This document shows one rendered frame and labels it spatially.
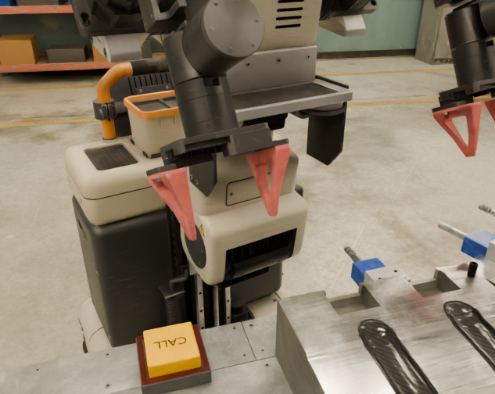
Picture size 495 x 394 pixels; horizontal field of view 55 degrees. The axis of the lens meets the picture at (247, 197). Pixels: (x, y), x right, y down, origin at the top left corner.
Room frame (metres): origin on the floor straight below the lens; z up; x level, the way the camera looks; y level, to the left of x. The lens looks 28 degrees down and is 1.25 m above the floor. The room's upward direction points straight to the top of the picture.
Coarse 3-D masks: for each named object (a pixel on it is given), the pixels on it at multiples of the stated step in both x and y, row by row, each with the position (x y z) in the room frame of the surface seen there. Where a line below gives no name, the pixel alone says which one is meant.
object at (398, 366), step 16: (448, 304) 0.42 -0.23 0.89; (464, 304) 0.42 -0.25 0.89; (368, 320) 0.39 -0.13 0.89; (464, 320) 0.40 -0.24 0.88; (480, 320) 0.40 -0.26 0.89; (368, 336) 0.37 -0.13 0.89; (384, 336) 0.37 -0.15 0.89; (464, 336) 0.37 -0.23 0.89; (480, 336) 0.38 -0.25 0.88; (384, 352) 0.36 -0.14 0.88; (400, 352) 0.35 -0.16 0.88; (480, 352) 0.35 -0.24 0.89; (384, 368) 0.33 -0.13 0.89; (400, 368) 0.34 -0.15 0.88; (416, 368) 0.33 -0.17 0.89; (400, 384) 0.32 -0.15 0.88; (416, 384) 0.32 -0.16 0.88
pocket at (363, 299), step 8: (360, 288) 0.46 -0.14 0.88; (336, 296) 0.45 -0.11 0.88; (344, 296) 0.45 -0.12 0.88; (352, 296) 0.45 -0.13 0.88; (360, 296) 0.45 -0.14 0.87; (368, 296) 0.44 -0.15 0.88; (336, 304) 0.45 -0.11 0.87; (344, 304) 0.45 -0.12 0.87; (352, 304) 0.45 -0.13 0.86; (360, 304) 0.45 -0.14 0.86; (368, 304) 0.44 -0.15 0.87; (376, 304) 0.43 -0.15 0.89; (344, 312) 0.44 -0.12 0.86
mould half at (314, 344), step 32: (384, 288) 0.45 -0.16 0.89; (480, 288) 0.45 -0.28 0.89; (288, 320) 0.40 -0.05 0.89; (320, 320) 0.39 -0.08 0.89; (352, 320) 0.39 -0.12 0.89; (384, 320) 0.39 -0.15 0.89; (416, 320) 0.39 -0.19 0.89; (448, 320) 0.40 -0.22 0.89; (288, 352) 0.39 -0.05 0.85; (320, 352) 0.35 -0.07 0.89; (352, 352) 0.35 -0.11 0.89; (416, 352) 0.35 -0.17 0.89; (448, 352) 0.35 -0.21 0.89; (320, 384) 0.31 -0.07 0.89; (352, 384) 0.31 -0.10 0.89; (384, 384) 0.31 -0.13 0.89; (448, 384) 0.31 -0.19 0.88; (480, 384) 0.31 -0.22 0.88
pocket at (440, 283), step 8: (440, 272) 0.48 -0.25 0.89; (424, 280) 0.48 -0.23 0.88; (432, 280) 0.48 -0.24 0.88; (440, 280) 0.48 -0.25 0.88; (448, 280) 0.47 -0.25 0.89; (416, 288) 0.48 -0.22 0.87; (424, 288) 0.48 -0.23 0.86; (432, 288) 0.48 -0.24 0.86; (440, 288) 0.48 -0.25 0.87; (448, 288) 0.47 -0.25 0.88; (456, 288) 0.45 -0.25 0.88; (424, 296) 0.47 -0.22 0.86
